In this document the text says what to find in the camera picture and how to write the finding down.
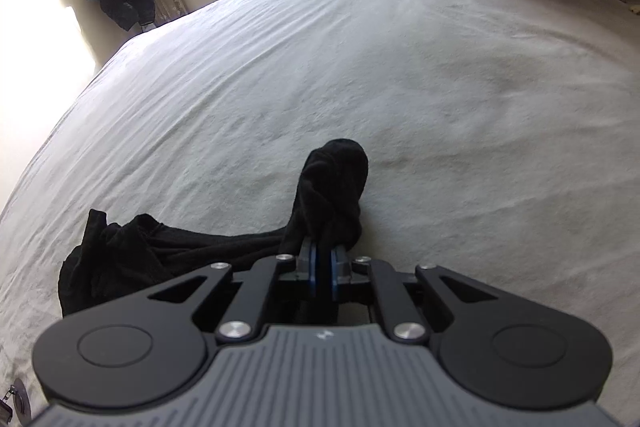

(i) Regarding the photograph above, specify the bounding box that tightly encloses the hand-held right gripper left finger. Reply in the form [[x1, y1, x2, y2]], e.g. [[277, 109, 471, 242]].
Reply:
[[145, 241, 318, 346]]

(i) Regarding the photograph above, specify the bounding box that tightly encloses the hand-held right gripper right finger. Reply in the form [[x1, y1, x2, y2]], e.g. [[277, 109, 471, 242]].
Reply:
[[325, 243, 493, 344]]

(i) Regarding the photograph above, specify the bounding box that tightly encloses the black t-shirt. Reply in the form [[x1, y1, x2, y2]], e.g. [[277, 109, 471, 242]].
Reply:
[[58, 138, 369, 318]]

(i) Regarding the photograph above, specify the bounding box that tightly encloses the round phone stand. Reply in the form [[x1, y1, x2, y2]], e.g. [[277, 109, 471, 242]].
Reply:
[[0, 377, 32, 423]]

